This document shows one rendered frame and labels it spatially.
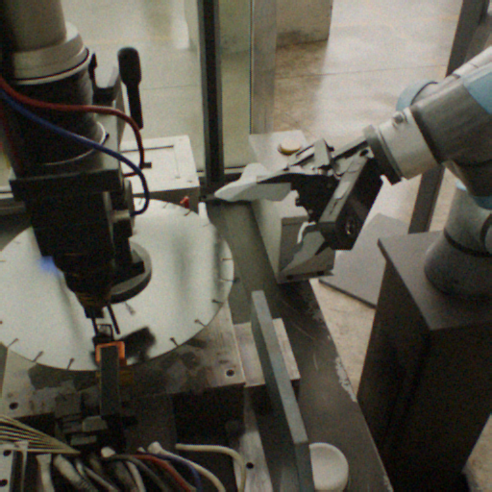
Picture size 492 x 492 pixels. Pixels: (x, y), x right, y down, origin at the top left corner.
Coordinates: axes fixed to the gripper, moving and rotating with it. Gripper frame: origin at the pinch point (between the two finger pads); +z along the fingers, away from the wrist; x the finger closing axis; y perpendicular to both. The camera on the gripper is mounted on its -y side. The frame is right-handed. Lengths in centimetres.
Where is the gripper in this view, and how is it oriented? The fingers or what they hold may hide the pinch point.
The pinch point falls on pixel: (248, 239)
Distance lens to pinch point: 73.0
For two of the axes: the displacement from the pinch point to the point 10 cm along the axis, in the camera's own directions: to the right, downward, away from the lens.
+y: -0.1, -6.6, 7.5
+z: -8.3, 4.3, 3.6
